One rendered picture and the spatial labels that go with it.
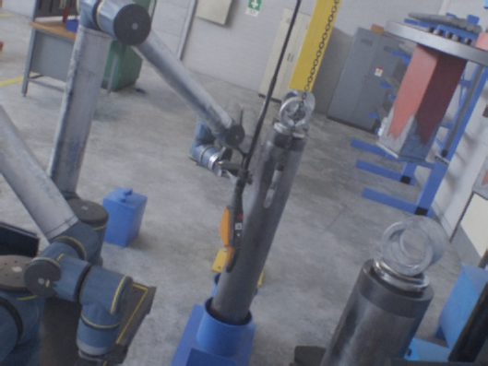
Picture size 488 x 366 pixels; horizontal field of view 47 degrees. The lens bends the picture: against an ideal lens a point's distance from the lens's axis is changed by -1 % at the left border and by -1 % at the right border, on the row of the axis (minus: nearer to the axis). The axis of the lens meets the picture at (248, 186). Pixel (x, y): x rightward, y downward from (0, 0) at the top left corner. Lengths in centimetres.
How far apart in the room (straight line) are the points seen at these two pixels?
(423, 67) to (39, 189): 111
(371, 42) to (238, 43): 277
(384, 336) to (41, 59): 638
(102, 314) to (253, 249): 159
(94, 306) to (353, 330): 72
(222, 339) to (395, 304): 179
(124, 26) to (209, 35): 1027
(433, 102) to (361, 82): 1006
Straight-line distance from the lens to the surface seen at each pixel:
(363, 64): 1166
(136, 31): 209
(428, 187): 754
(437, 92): 165
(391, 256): 162
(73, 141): 239
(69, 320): 229
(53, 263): 151
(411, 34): 135
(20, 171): 163
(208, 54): 1234
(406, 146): 165
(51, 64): 743
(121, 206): 428
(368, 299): 162
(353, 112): 1178
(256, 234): 295
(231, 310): 317
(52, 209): 163
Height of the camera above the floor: 211
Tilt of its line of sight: 19 degrees down
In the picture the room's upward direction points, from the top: 18 degrees clockwise
